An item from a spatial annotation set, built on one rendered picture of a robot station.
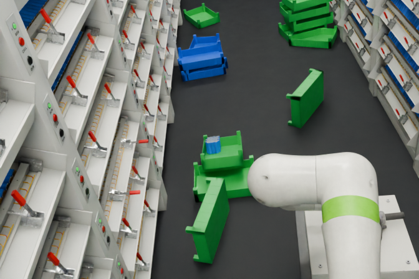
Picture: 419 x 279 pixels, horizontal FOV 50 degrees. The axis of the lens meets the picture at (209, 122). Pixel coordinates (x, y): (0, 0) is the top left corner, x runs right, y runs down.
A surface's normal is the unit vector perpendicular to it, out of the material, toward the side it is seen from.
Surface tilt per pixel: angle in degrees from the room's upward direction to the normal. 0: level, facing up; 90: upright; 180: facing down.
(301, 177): 38
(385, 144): 0
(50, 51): 23
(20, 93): 90
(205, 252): 90
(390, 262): 3
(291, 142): 0
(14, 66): 90
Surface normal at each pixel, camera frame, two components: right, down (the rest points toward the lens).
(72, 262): 0.24, -0.78
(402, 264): -0.18, -0.81
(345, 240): -0.48, -0.52
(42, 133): 0.01, 0.59
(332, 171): -0.35, -0.37
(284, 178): -0.20, -0.15
